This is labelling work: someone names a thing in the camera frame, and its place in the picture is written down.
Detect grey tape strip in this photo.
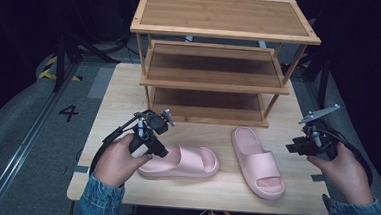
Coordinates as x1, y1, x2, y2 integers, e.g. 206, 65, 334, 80
73, 165, 91, 175
310, 173, 328, 183

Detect black metal stand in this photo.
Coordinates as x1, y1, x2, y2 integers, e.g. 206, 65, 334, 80
52, 28, 122, 97

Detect wooden shoe rack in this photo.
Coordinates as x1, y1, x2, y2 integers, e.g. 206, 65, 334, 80
124, 0, 325, 131

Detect person's left hand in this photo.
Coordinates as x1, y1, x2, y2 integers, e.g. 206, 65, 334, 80
93, 131, 155, 190

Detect metal floor rail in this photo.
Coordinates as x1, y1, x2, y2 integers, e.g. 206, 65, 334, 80
0, 59, 79, 215

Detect yellow black striped tape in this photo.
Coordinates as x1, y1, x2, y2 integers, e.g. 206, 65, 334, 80
38, 54, 84, 83

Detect person's right hand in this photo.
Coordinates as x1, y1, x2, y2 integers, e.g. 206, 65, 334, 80
304, 140, 378, 207

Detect pink slipper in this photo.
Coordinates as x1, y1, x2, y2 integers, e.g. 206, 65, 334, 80
227, 125, 289, 201
136, 141, 221, 183

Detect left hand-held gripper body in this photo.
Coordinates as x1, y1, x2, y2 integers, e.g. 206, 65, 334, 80
128, 106, 176, 156

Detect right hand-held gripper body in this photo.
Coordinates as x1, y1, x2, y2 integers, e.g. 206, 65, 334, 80
296, 101, 343, 161

